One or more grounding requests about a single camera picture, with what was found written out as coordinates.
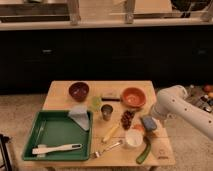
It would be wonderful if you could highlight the metal fork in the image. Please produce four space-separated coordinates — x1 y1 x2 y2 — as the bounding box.
90 140 123 159

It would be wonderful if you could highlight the grey folded cloth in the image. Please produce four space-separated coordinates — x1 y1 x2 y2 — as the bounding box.
68 105 89 131

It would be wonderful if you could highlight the orange carrot piece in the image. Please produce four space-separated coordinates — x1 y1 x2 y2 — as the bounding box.
133 124 144 131

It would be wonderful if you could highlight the dark red grape bunch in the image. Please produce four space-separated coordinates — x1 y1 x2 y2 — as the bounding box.
121 111 135 130

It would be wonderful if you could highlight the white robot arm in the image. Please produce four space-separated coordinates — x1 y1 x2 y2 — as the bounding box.
150 85 213 140

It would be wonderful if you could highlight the orange-red bowl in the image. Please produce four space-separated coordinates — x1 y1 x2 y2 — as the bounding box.
121 87 146 108

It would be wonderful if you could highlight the white cup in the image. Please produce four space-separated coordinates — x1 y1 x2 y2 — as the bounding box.
125 129 143 148

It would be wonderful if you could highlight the blue sponge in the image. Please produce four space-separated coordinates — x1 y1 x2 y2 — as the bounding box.
141 116 157 132

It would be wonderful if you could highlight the green plastic tray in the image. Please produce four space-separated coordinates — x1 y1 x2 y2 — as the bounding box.
22 110 93 161

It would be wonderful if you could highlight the small metal cup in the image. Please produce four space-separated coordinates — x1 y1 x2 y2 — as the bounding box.
101 104 113 121

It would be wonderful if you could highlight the dark cabinet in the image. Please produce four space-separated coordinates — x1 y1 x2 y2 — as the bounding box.
0 26 213 94

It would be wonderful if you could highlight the black stand at left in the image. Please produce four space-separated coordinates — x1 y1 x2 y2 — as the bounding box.
0 134 12 171

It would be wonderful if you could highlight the dark maroon bowl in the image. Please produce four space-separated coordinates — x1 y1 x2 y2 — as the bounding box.
69 82 89 102

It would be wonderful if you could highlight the white spatula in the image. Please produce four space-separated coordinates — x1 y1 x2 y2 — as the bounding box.
32 144 83 154

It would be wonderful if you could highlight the green cucumber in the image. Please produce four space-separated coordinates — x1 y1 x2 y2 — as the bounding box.
136 137 151 164

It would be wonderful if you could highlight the black handled brush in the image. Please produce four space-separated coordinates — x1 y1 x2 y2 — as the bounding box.
101 92 120 101

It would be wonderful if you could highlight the wooden table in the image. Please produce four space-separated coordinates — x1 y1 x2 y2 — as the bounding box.
23 81 175 168

